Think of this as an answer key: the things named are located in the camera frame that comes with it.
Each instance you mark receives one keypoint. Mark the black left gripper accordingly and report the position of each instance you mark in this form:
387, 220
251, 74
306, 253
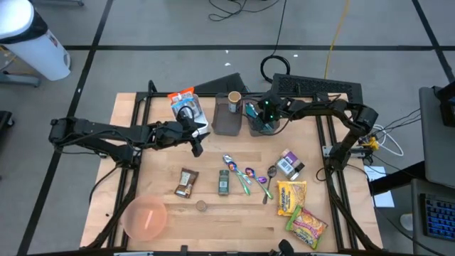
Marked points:
185, 131

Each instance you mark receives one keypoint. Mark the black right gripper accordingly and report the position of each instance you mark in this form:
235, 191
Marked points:
272, 106

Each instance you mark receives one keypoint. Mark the teal plastic spoon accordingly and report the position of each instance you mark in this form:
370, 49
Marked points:
251, 111

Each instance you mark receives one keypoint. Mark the yellow red ramen packet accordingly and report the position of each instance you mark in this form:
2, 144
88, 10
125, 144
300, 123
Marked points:
193, 106

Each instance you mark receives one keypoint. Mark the brown snack bar packet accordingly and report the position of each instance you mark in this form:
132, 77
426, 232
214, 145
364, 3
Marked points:
185, 183

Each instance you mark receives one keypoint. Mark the orange ramen noodle packet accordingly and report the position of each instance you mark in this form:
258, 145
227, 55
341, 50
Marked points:
180, 94

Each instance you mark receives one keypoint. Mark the green spice jar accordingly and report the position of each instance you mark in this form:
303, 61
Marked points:
223, 183

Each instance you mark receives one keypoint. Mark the small purple iridescent spoon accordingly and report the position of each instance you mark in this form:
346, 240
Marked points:
262, 180

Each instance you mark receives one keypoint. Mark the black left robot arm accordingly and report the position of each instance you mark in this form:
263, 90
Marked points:
106, 129

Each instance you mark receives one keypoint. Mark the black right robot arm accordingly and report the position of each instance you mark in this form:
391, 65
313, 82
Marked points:
320, 106

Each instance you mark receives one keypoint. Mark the translucent grey plastic bin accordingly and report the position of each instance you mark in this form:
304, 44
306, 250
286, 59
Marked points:
247, 127
224, 122

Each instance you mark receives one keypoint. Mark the white plastic bin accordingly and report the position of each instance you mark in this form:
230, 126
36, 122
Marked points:
204, 120

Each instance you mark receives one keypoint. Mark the large purple-lid spice jar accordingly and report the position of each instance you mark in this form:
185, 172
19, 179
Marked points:
289, 164

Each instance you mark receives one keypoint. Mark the plain dark silver spoon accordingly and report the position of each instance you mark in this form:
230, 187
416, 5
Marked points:
271, 171

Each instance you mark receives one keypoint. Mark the black wedge-shaped box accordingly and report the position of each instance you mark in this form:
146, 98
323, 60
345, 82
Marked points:
224, 85

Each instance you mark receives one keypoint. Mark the small cork-lid saffron jar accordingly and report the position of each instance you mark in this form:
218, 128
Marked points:
201, 206

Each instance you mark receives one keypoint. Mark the black mesh computer case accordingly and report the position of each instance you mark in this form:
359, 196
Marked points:
320, 87

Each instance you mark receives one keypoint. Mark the yellow ramen noodle packet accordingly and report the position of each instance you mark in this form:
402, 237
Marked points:
291, 197

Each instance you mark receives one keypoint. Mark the pink translucent plastic bowl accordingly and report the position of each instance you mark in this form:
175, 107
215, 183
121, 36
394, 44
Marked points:
144, 217

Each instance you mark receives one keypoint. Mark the green-edged ramen noodle packet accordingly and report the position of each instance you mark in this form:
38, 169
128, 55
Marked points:
306, 227

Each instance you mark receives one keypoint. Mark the white paper sheet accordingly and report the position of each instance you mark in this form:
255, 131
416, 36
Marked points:
385, 200

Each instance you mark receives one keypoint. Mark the white computer mouse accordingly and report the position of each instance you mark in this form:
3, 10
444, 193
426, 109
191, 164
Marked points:
407, 222

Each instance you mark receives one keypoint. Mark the black equipment box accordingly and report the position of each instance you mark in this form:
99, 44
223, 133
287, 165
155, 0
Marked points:
448, 106

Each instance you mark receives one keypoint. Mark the white trash can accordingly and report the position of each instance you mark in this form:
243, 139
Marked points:
35, 53

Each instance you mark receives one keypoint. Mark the grey flat floor base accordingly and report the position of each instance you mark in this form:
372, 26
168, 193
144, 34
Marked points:
21, 81

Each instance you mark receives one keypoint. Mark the dark grey desk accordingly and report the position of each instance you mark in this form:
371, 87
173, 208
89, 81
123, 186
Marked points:
416, 245

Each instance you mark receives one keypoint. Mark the black floor object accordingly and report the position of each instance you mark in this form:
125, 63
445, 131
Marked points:
4, 121

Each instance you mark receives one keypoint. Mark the backlit computer keyboard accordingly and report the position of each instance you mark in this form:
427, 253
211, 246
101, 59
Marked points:
439, 217

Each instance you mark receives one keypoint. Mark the black metal table frame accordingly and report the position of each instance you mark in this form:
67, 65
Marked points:
160, 95

